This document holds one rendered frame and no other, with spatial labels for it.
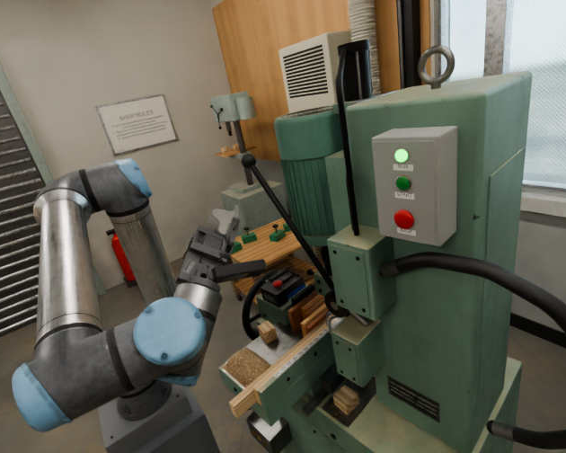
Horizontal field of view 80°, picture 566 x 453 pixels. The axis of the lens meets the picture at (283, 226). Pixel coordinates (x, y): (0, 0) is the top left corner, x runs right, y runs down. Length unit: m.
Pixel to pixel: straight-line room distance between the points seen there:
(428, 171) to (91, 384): 0.51
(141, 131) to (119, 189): 2.75
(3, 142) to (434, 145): 3.40
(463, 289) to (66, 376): 0.58
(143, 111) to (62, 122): 0.69
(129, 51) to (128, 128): 0.68
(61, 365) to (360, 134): 0.55
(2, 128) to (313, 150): 3.10
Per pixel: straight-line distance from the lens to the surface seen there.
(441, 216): 0.51
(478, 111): 0.52
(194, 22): 4.03
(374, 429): 0.95
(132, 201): 0.98
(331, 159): 0.71
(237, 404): 0.86
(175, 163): 3.80
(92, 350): 0.52
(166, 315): 0.50
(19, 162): 3.59
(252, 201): 3.13
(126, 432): 1.40
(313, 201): 0.78
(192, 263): 0.68
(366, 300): 0.64
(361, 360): 0.75
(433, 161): 0.48
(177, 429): 1.42
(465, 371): 0.74
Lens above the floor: 1.57
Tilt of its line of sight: 23 degrees down
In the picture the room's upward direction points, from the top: 12 degrees counter-clockwise
